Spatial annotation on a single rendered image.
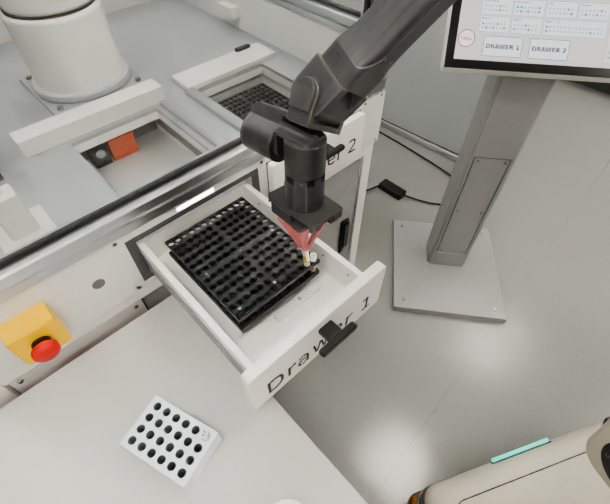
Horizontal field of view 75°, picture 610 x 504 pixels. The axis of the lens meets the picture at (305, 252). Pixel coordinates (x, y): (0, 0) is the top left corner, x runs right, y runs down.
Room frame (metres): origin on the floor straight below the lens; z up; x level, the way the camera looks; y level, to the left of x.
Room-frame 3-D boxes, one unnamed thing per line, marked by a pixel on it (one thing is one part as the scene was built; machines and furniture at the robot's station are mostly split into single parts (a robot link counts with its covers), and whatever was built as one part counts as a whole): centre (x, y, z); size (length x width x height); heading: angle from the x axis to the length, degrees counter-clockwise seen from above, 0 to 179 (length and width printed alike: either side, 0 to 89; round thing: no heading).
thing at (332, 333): (0.29, -0.04, 0.91); 0.07 x 0.04 x 0.01; 133
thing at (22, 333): (0.30, 0.43, 0.88); 0.07 x 0.05 x 0.07; 133
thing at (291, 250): (0.45, 0.11, 0.87); 0.22 x 0.18 x 0.06; 43
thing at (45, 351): (0.28, 0.40, 0.88); 0.04 x 0.03 x 0.04; 133
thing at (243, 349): (0.46, 0.12, 0.86); 0.40 x 0.26 x 0.06; 43
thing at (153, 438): (0.17, 0.21, 0.78); 0.12 x 0.08 x 0.04; 62
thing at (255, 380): (0.31, -0.02, 0.87); 0.29 x 0.02 x 0.11; 133
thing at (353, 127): (0.75, -0.03, 0.87); 0.29 x 0.02 x 0.11; 133
